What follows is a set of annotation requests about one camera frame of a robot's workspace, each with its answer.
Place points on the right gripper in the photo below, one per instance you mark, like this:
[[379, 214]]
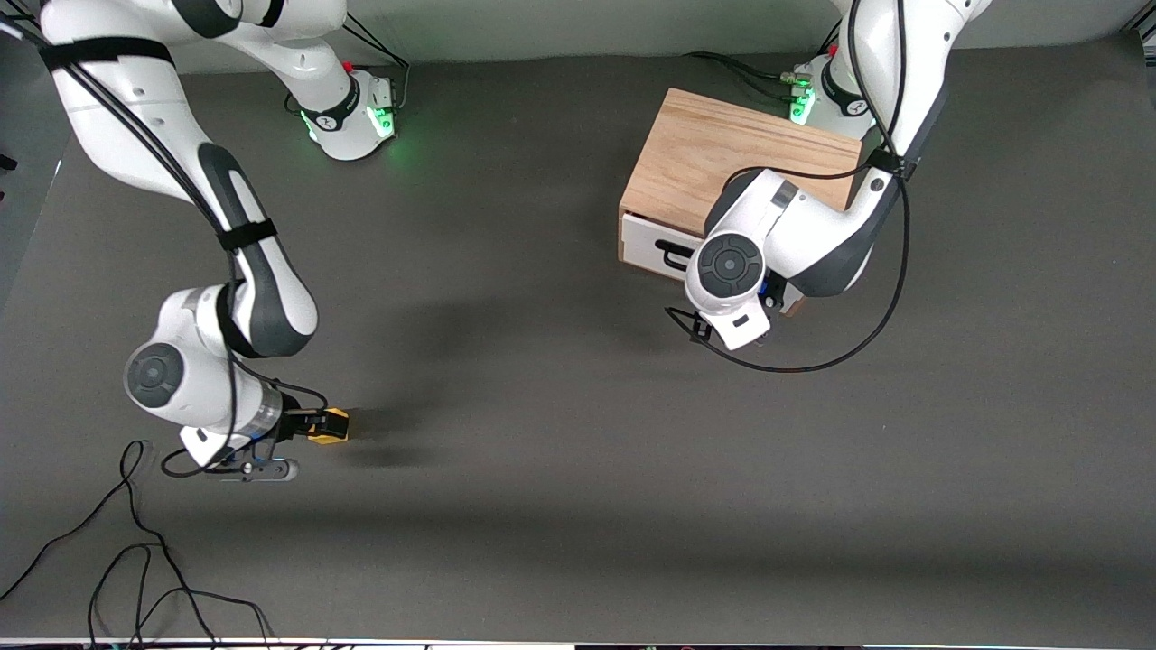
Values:
[[291, 418]]

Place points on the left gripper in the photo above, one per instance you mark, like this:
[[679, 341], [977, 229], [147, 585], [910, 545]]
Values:
[[777, 286]]

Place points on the yellow cube block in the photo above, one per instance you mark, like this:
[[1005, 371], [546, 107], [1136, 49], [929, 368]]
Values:
[[336, 414]]

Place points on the wooden drawer with white front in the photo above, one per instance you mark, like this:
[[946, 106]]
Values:
[[643, 244]]

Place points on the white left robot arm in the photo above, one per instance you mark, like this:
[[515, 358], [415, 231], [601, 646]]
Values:
[[813, 235]]

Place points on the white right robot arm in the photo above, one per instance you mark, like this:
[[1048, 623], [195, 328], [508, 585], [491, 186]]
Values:
[[271, 298]]

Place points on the light wooden drawer cabinet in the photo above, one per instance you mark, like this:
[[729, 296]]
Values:
[[704, 153]]

